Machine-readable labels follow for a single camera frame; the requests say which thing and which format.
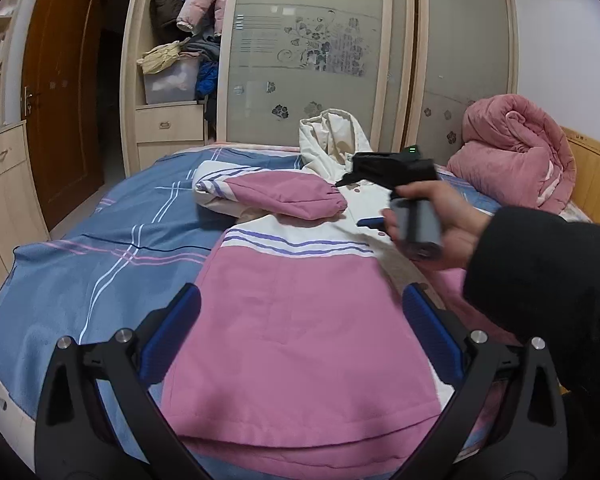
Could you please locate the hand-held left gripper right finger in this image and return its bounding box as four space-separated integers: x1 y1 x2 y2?
401 282 568 480

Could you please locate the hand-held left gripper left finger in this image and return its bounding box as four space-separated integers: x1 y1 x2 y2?
34 282 216 480

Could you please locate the pink and white hooded jacket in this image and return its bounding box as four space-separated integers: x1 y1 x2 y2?
161 108 475 470

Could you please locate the person's right forearm black sleeve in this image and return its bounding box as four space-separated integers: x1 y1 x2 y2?
462 205 600 480

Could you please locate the grey clothes pile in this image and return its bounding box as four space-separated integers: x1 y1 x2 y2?
180 35 222 61

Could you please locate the person's right hand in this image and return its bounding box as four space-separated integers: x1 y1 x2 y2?
382 180 496 268

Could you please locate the frosted flower-print sliding door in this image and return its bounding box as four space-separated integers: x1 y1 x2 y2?
405 0 518 162
215 0 416 148

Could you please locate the beige wardrobe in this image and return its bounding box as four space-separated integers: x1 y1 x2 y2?
119 0 520 177

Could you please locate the blue plaid bed sheet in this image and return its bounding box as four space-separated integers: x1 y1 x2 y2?
0 145 508 480

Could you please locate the pink rolled quilt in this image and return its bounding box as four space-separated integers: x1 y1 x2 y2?
446 94 578 216

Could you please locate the blue cloth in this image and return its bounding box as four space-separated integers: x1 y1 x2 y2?
196 60 220 98

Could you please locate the floral bed sheet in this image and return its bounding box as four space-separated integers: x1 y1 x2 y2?
555 199 595 224

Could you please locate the clear plastic storage box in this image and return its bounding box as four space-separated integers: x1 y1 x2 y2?
144 57 201 106

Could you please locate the wooden headboard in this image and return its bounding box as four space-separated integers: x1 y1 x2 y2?
560 127 600 228

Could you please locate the beige side cabinet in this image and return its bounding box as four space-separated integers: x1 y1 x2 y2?
0 120 51 311

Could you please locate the brown wooden door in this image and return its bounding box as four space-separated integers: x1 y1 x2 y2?
21 0 106 231

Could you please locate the beige bed frame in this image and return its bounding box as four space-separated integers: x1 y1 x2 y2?
0 360 37 467

